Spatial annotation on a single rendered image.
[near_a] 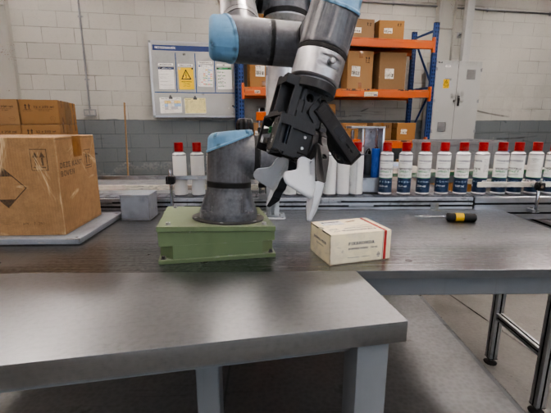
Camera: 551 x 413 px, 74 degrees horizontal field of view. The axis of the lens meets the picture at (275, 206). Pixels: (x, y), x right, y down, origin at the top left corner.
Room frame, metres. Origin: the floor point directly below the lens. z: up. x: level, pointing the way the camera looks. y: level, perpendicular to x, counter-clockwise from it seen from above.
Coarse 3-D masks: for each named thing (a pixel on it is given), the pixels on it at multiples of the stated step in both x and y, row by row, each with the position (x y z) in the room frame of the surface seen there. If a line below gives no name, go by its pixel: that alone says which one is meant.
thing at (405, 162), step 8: (408, 144) 1.42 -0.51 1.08; (400, 152) 1.44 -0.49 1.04; (408, 152) 1.42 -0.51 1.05; (400, 160) 1.43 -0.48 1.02; (408, 160) 1.41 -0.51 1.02; (400, 168) 1.42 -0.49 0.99; (408, 168) 1.41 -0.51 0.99; (400, 176) 1.42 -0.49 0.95; (408, 176) 1.41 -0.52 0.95; (400, 184) 1.42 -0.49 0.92; (408, 184) 1.41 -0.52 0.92; (400, 192) 1.42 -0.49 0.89; (408, 192) 1.41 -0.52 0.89
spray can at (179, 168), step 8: (176, 144) 1.40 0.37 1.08; (176, 152) 1.40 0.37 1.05; (176, 160) 1.39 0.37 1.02; (184, 160) 1.41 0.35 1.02; (176, 168) 1.39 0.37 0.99; (184, 168) 1.40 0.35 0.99; (176, 184) 1.39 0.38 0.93; (184, 184) 1.40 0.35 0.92; (176, 192) 1.39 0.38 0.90; (184, 192) 1.40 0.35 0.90
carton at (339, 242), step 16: (320, 224) 0.90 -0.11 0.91; (336, 224) 0.90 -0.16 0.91; (352, 224) 0.90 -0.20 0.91; (368, 224) 0.90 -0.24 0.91; (320, 240) 0.86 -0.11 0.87; (336, 240) 0.81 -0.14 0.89; (352, 240) 0.82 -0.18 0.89; (368, 240) 0.84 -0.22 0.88; (384, 240) 0.85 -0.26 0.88; (320, 256) 0.86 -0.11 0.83; (336, 256) 0.81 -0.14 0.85; (352, 256) 0.82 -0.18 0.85; (368, 256) 0.84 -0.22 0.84; (384, 256) 0.85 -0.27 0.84
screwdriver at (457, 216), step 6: (420, 216) 1.22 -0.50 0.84; (426, 216) 1.22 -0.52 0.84; (432, 216) 1.22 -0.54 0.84; (438, 216) 1.22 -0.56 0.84; (444, 216) 1.21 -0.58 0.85; (450, 216) 1.20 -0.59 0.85; (456, 216) 1.20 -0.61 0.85; (462, 216) 1.20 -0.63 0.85; (468, 216) 1.20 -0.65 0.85; (474, 216) 1.19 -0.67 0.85
